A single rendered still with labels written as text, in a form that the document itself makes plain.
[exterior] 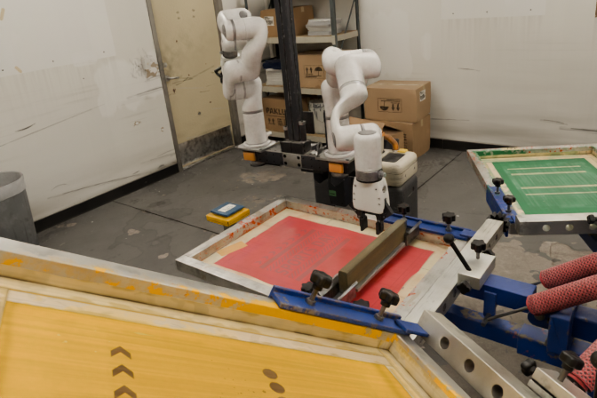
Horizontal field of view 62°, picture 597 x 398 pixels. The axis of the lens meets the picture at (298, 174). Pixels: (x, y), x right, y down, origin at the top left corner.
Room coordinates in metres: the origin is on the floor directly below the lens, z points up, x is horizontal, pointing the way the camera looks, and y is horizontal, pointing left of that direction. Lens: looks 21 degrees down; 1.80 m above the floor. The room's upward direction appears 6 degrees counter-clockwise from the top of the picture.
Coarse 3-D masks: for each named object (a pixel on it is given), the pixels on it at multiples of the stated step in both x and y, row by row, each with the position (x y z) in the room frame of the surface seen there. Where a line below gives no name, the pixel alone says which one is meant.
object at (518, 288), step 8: (488, 280) 1.10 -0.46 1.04; (496, 280) 1.09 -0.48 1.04; (504, 280) 1.09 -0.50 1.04; (512, 280) 1.08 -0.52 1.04; (488, 288) 1.07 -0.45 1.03; (496, 288) 1.06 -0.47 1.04; (504, 288) 1.05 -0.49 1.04; (512, 288) 1.05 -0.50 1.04; (520, 288) 1.05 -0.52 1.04; (528, 288) 1.04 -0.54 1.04; (536, 288) 1.05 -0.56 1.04; (472, 296) 1.10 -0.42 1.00; (480, 296) 1.08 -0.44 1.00; (504, 296) 1.05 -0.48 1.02; (512, 296) 1.03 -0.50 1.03; (520, 296) 1.02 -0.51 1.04; (504, 304) 1.05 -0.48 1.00; (512, 304) 1.03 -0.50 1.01; (520, 304) 1.02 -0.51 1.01; (528, 312) 1.01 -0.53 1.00
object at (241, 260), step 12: (252, 240) 1.61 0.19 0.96; (240, 252) 1.53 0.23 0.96; (252, 252) 1.52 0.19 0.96; (264, 252) 1.52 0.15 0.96; (216, 264) 1.47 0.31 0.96; (228, 264) 1.46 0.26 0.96; (240, 264) 1.45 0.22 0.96; (324, 264) 1.40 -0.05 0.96; (336, 264) 1.39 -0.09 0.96; (252, 276) 1.37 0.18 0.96; (264, 276) 1.36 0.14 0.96; (276, 276) 1.35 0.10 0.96; (384, 276) 1.29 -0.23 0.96; (372, 288) 1.24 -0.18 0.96; (396, 288) 1.23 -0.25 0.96; (372, 300) 1.18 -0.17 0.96
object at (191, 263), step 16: (272, 208) 1.80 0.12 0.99; (288, 208) 1.86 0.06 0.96; (304, 208) 1.81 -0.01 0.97; (320, 208) 1.76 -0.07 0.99; (336, 208) 1.74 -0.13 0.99; (240, 224) 1.69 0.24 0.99; (256, 224) 1.72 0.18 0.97; (368, 224) 1.62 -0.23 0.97; (384, 224) 1.58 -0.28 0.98; (224, 240) 1.59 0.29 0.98; (432, 240) 1.46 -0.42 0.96; (192, 256) 1.48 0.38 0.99; (208, 256) 1.53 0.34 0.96; (448, 256) 1.31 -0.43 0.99; (192, 272) 1.42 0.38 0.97; (208, 272) 1.37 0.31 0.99; (224, 272) 1.36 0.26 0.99; (432, 272) 1.24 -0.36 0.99; (240, 288) 1.28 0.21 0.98; (256, 288) 1.25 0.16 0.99; (416, 288) 1.17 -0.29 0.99; (400, 304) 1.10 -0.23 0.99; (416, 304) 1.10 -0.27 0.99
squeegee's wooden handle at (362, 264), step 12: (396, 228) 1.40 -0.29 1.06; (384, 240) 1.33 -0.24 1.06; (396, 240) 1.39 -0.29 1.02; (360, 252) 1.27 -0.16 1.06; (372, 252) 1.28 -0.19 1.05; (384, 252) 1.33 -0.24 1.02; (348, 264) 1.21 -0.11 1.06; (360, 264) 1.22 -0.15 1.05; (372, 264) 1.27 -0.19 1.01; (348, 276) 1.17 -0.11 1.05; (360, 276) 1.22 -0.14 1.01
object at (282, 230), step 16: (288, 224) 1.72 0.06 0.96; (304, 224) 1.70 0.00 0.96; (320, 224) 1.69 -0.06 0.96; (272, 240) 1.60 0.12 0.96; (352, 240) 1.54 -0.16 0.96; (368, 240) 1.53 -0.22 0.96; (336, 256) 1.44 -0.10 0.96; (352, 256) 1.43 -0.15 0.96; (400, 256) 1.40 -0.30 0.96; (416, 256) 1.39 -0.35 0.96; (384, 272) 1.32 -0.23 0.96; (400, 272) 1.31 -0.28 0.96; (416, 272) 1.30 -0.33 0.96
